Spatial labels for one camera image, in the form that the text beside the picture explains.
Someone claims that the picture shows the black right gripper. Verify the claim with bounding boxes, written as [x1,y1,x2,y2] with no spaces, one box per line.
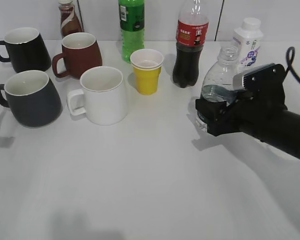
[195,63,287,137]

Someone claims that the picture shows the clear water bottle green label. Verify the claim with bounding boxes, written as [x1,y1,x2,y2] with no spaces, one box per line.
[194,46,241,133]

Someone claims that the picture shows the dark grey ceramic mug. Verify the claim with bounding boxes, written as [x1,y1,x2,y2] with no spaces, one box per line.
[0,70,62,128]

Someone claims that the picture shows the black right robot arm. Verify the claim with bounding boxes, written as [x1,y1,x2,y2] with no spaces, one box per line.
[195,63,300,159]

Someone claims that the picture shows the black ceramic mug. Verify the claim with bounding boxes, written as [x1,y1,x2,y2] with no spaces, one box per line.
[0,27,52,73]

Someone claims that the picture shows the dark red ceramic mug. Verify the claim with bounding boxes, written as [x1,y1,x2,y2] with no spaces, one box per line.
[52,32,103,79]

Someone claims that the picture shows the white ceramic mug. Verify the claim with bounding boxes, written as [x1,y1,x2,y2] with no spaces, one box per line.
[66,66,128,126]

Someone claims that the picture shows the yellow paper cup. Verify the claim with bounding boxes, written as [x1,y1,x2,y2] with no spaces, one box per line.
[133,66,162,95]

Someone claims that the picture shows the white milk carton bottle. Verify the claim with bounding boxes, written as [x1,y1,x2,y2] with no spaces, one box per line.
[231,17,264,73]

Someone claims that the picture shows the white inner paper cup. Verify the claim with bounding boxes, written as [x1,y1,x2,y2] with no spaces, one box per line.
[130,48,164,70]

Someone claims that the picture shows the cola bottle red label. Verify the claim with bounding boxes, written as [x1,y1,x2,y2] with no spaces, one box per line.
[172,0,209,88]

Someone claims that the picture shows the brown drink bottle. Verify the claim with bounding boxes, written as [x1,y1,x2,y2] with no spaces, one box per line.
[58,0,84,38]

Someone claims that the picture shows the green soda bottle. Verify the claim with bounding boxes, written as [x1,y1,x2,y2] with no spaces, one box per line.
[118,0,145,63]

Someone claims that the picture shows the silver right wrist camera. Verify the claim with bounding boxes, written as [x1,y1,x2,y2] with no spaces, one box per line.
[232,63,275,91]

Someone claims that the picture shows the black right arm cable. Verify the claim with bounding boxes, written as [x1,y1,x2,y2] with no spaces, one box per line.
[283,46,300,92]

